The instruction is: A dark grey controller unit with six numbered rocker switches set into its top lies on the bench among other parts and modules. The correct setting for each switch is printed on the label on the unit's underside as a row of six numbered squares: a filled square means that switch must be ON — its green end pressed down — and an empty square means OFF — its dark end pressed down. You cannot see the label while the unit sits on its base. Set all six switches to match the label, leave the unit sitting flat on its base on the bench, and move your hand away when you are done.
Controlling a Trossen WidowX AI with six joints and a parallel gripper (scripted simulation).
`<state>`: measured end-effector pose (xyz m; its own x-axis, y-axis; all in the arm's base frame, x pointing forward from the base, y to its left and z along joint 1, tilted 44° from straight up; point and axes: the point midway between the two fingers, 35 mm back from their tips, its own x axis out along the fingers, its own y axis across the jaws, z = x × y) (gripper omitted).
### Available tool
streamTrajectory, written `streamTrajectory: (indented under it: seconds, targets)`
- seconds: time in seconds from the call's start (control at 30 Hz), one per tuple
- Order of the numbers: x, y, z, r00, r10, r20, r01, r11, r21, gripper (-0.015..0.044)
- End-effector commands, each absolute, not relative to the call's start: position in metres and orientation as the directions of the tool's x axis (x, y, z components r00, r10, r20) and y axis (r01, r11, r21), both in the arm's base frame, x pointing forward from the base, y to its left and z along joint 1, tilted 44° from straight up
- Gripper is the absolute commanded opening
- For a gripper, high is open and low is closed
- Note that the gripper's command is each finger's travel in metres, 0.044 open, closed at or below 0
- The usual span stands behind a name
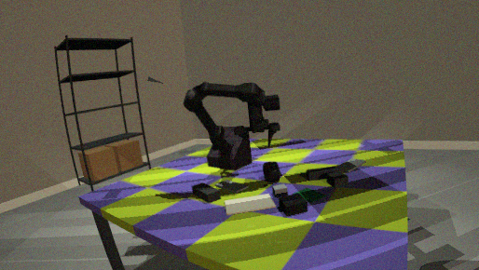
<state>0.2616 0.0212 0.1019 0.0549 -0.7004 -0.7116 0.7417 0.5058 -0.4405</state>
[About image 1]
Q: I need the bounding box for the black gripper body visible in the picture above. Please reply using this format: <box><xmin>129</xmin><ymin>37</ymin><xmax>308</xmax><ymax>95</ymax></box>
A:
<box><xmin>234</xmin><ymin>111</ymin><xmax>281</xmax><ymax>135</ymax></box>

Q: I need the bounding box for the dark grey controller unit with white label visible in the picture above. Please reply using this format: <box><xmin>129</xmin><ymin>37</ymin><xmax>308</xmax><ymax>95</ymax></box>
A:
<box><xmin>263</xmin><ymin>162</ymin><xmax>281</xmax><ymax>182</ymax></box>

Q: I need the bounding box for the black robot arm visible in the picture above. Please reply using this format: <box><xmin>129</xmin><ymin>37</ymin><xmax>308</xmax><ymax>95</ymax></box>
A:
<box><xmin>184</xmin><ymin>82</ymin><xmax>280</xmax><ymax>155</ymax></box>

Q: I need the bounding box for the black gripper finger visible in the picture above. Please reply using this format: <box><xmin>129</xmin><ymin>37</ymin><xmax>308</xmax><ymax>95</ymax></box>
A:
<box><xmin>239</xmin><ymin>132</ymin><xmax>249</xmax><ymax>150</ymax></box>
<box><xmin>268</xmin><ymin>131</ymin><xmax>277</xmax><ymax>148</ymax></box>

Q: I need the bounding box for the cream flat rectangular panel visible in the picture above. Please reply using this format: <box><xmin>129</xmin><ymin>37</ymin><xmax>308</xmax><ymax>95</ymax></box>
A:
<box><xmin>225</xmin><ymin>194</ymin><xmax>276</xmax><ymax>215</ymax></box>

